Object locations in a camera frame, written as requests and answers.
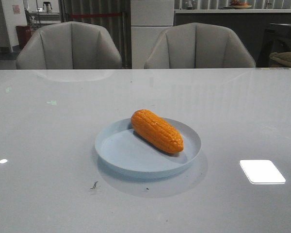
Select orange plastic corn cob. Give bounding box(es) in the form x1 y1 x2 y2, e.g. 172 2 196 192
130 109 184 154

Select light blue round plate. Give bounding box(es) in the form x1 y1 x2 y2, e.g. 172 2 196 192
95 118 201 179

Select right beige upholstered chair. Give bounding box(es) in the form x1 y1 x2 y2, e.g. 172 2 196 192
144 23 256 69

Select beige upholstered chair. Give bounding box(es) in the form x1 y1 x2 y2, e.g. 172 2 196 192
144 23 256 69
16 21 122 69

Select white refrigerator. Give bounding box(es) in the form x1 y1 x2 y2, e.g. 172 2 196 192
130 0 174 69

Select left beige upholstered chair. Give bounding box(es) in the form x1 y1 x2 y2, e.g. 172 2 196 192
16 21 122 69

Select red barrier belt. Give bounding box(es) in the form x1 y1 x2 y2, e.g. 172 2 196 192
69 12 122 18

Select grey counter with white top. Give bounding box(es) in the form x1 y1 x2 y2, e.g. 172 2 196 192
174 9 291 63

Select bowl of fruit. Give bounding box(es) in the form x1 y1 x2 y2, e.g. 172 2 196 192
229 0 252 9

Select red cabinet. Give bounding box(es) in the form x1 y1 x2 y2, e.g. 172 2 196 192
16 25 32 49

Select tan cushion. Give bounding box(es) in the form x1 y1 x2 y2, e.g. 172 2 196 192
269 52 291 67

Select pink wall notice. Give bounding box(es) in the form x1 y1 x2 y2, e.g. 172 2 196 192
12 4 20 15

